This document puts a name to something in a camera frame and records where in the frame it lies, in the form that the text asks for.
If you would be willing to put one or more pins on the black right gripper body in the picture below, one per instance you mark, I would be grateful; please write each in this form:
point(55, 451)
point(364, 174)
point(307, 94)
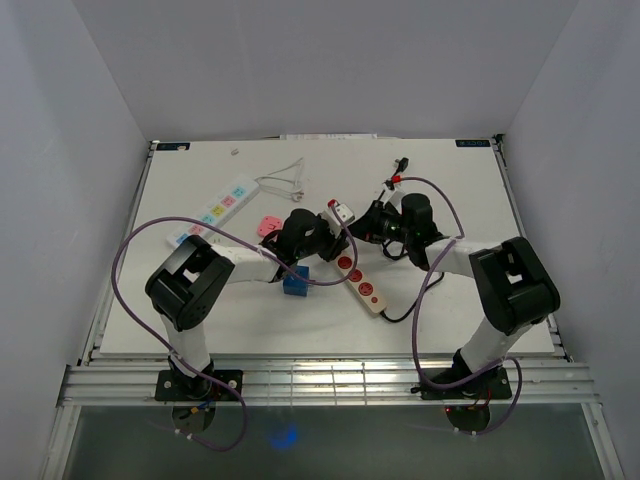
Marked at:
point(407, 233)

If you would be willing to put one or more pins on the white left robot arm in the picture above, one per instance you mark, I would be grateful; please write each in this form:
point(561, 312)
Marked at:
point(184, 289)

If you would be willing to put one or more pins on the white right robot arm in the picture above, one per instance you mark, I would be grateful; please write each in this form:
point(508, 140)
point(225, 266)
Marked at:
point(514, 288)

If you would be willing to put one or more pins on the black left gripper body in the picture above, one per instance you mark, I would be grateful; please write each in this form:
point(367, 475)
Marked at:
point(322, 241)

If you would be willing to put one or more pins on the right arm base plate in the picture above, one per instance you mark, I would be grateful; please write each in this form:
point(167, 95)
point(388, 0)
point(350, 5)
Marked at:
point(493, 385)

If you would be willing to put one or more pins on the blue cube socket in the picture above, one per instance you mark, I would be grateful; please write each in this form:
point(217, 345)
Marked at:
point(297, 285)

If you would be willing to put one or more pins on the papers at back edge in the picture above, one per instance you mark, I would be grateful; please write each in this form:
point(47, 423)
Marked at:
point(332, 136)

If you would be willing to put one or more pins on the beige red power strip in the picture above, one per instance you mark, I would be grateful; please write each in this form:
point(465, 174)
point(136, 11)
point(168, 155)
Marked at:
point(359, 283)

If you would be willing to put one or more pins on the white multicolour power strip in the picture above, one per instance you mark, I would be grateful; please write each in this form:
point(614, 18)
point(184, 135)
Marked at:
point(217, 211)

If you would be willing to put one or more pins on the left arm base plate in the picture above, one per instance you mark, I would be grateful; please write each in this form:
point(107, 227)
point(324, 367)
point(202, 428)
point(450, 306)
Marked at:
point(175, 387)

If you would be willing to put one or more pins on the pink plug adapter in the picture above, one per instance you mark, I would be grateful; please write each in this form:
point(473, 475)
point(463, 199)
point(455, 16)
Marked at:
point(269, 224)

